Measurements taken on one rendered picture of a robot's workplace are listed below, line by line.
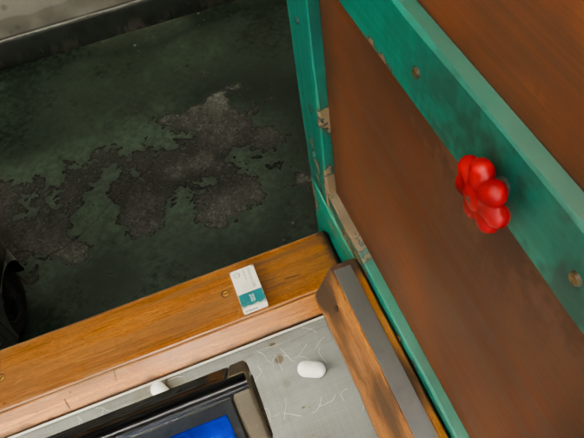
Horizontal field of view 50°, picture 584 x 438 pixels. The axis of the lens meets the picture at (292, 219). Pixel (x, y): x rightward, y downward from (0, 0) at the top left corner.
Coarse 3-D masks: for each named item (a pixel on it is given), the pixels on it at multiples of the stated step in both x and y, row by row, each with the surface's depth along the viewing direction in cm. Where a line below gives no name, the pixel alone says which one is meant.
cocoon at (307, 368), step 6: (300, 366) 79; (306, 366) 78; (312, 366) 78; (318, 366) 78; (324, 366) 79; (300, 372) 79; (306, 372) 78; (312, 372) 78; (318, 372) 78; (324, 372) 79
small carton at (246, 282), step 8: (232, 272) 85; (240, 272) 85; (248, 272) 85; (232, 280) 84; (240, 280) 84; (248, 280) 84; (256, 280) 84; (240, 288) 83; (248, 288) 83; (256, 288) 83; (240, 296) 83; (248, 296) 82; (256, 296) 82; (264, 296) 82; (248, 304) 82; (256, 304) 82; (264, 304) 83; (248, 312) 83
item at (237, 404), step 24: (192, 384) 45; (216, 384) 41; (240, 384) 41; (120, 408) 46; (144, 408) 42; (168, 408) 41; (192, 408) 41; (216, 408) 41; (240, 408) 41; (72, 432) 43; (96, 432) 40; (120, 432) 40; (144, 432) 40; (168, 432) 41; (192, 432) 41; (216, 432) 42; (240, 432) 42; (264, 432) 42
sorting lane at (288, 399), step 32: (320, 320) 84; (256, 352) 83; (288, 352) 82; (320, 352) 82; (256, 384) 80; (288, 384) 79; (320, 384) 79; (352, 384) 78; (64, 416) 80; (96, 416) 80; (288, 416) 77; (320, 416) 77; (352, 416) 76
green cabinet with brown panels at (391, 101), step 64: (320, 0) 57; (384, 0) 39; (448, 0) 34; (512, 0) 28; (576, 0) 24; (320, 64) 63; (384, 64) 47; (448, 64) 34; (512, 64) 30; (576, 64) 25; (320, 128) 70; (384, 128) 52; (448, 128) 37; (512, 128) 31; (576, 128) 27; (384, 192) 59; (448, 192) 43; (512, 192) 32; (576, 192) 28; (384, 256) 68; (448, 256) 48; (512, 256) 37; (576, 256) 28; (448, 320) 54; (512, 320) 41; (576, 320) 30; (448, 384) 61; (512, 384) 45; (576, 384) 35
